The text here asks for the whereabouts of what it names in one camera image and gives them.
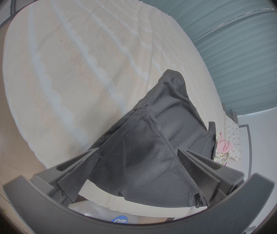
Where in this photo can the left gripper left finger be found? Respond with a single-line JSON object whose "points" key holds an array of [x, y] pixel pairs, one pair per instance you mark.
{"points": [[75, 177]]}

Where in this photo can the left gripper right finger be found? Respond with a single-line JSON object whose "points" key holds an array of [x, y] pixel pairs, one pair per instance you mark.
{"points": [[209, 179]]}

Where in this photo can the black T-shirt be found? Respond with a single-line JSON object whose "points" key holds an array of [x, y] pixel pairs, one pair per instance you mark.
{"points": [[153, 150]]}

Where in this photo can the bed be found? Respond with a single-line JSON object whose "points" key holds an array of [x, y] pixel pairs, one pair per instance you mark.
{"points": [[80, 69]]}

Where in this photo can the white printed garment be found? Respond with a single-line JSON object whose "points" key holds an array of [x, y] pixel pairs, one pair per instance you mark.
{"points": [[220, 157]]}

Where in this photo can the pink garment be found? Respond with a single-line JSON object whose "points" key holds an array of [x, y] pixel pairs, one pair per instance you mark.
{"points": [[224, 145]]}

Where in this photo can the white printed pillow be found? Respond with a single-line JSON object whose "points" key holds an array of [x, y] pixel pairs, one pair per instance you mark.
{"points": [[233, 135]]}

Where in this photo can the grey bedside table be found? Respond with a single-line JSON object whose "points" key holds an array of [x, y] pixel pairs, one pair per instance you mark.
{"points": [[228, 111]]}

